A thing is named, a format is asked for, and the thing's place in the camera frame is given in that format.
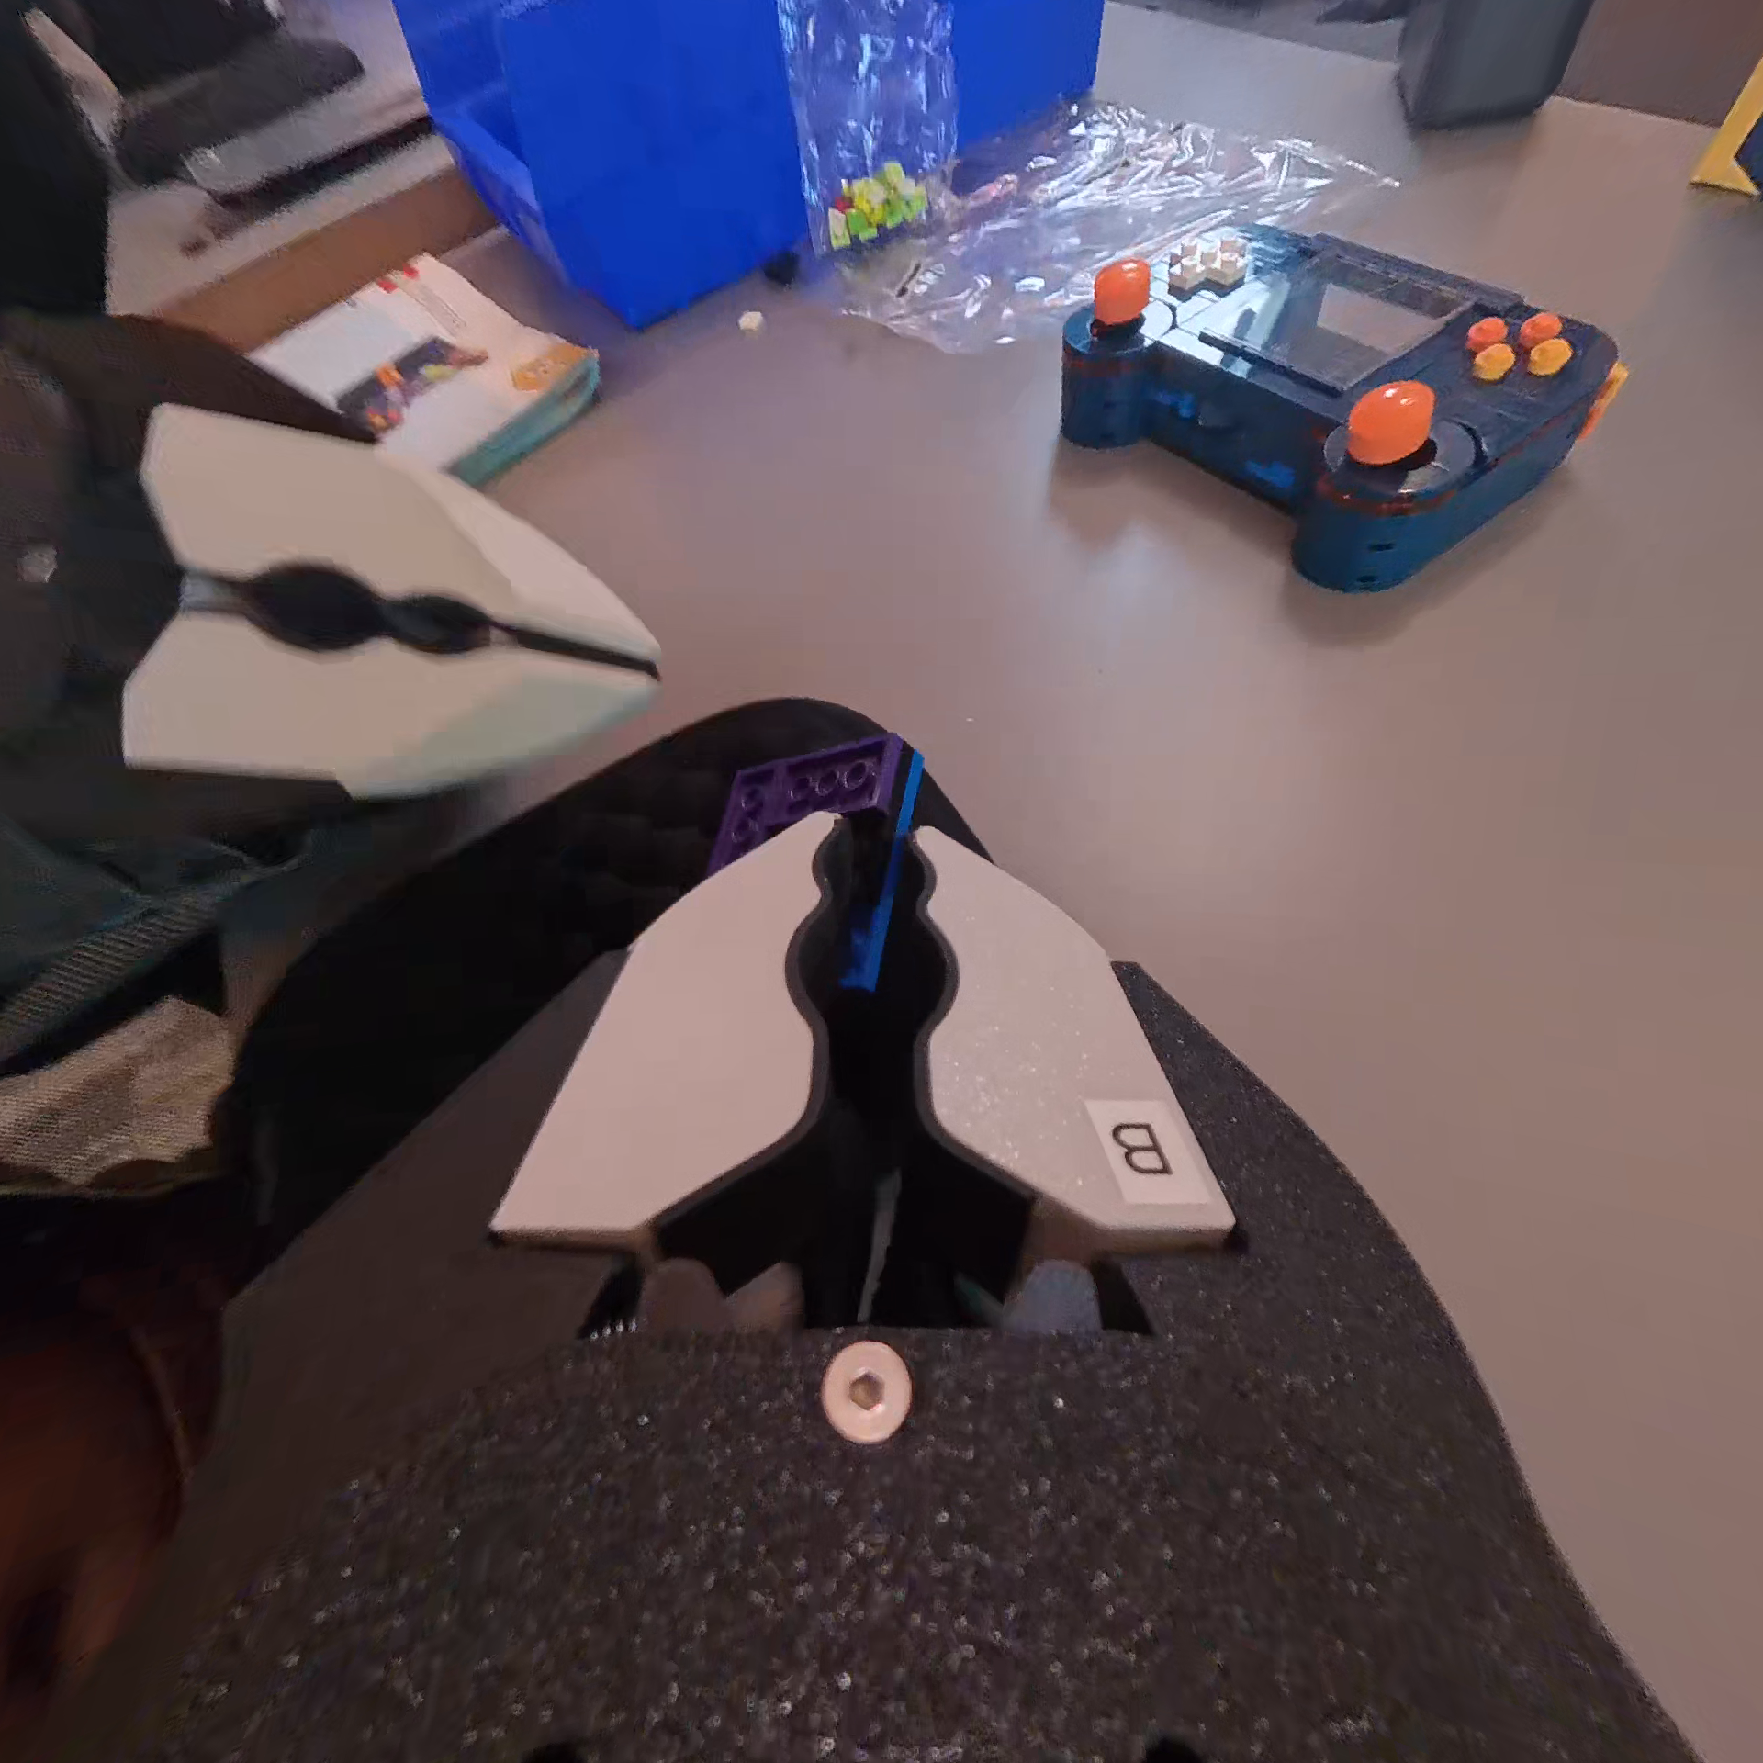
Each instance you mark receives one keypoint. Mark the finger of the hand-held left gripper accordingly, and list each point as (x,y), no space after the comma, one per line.
(371,510)
(345,716)

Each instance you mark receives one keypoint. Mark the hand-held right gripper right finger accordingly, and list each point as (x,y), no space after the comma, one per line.
(1047,1047)

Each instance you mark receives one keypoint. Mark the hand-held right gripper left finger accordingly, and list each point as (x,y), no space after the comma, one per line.
(673,1047)

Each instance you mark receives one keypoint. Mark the blue and purple brick assembly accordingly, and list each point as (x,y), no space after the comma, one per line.
(812,778)

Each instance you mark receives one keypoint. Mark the blue storage bin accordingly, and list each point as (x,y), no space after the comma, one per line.
(647,136)

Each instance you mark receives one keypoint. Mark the brick instruction booklet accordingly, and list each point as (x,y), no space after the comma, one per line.
(441,358)

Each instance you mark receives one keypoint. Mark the black quilted wrist rest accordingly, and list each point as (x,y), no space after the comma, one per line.
(480,894)

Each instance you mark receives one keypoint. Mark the person's denim jacket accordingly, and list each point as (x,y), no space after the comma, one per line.
(96,964)

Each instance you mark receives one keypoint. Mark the grey mesh office chair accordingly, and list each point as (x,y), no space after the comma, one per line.
(233,76)

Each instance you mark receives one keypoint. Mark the dark blue brick game console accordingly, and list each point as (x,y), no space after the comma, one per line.
(1307,399)

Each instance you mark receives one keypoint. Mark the person's brown trousers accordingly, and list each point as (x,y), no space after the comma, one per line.
(81,1515)

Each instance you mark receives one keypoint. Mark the clear plastic bag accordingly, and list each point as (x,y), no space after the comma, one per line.
(1101,205)

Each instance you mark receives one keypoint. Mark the black power adapter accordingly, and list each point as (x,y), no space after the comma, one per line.
(1495,54)

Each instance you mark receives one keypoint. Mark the brick set box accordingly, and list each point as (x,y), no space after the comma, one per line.
(1735,152)

